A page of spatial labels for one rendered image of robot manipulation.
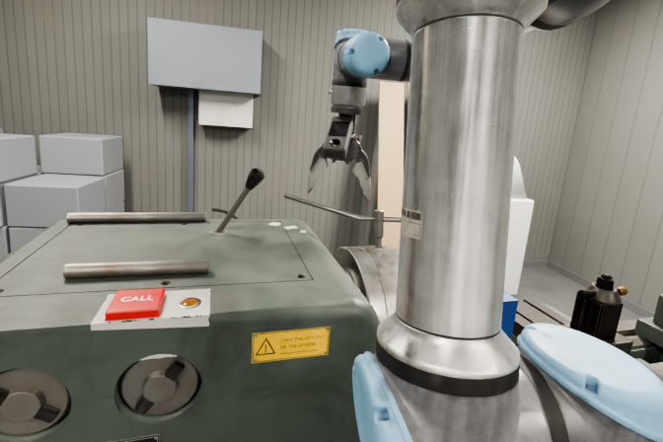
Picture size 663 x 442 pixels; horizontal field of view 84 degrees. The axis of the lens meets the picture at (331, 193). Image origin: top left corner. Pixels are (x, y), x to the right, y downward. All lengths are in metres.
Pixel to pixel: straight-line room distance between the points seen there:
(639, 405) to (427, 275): 0.18
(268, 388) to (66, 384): 0.25
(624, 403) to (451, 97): 0.26
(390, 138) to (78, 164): 2.50
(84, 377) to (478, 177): 0.50
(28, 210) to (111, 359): 2.49
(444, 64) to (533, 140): 4.37
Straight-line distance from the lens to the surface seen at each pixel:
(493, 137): 0.30
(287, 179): 3.67
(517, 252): 3.76
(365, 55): 0.68
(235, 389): 0.59
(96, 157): 3.23
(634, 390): 0.40
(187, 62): 3.38
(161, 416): 0.63
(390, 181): 3.40
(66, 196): 2.88
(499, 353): 0.32
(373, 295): 0.74
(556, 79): 4.80
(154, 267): 0.64
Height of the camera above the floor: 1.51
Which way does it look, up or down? 11 degrees down
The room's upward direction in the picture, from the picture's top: 4 degrees clockwise
